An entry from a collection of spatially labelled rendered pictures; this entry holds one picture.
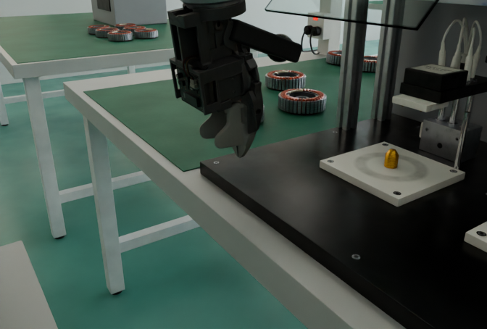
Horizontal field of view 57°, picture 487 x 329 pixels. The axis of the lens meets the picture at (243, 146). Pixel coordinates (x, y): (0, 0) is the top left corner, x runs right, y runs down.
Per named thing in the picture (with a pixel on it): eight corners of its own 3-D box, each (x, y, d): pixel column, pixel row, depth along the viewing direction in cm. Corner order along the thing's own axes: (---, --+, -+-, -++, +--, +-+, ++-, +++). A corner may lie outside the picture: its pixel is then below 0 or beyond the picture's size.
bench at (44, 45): (47, 248, 181) (11, 64, 153) (-6, 124, 325) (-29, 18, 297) (265, 181, 238) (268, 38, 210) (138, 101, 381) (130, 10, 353)
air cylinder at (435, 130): (458, 164, 71) (464, 131, 69) (418, 148, 77) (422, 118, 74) (476, 156, 73) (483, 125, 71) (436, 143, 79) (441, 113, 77)
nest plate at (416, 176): (397, 207, 58) (398, 198, 57) (319, 167, 70) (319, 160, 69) (464, 179, 66) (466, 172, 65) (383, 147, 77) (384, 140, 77)
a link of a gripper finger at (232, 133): (211, 169, 59) (202, 106, 55) (246, 152, 62) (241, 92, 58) (225, 178, 57) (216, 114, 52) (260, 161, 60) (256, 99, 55)
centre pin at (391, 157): (391, 169, 66) (393, 153, 65) (380, 165, 67) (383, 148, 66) (400, 167, 67) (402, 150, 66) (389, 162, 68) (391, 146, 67)
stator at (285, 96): (335, 111, 103) (336, 96, 102) (294, 118, 98) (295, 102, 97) (307, 99, 112) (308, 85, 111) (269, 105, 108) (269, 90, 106)
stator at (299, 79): (312, 89, 122) (313, 76, 120) (275, 93, 118) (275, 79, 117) (294, 80, 132) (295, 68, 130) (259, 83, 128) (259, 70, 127)
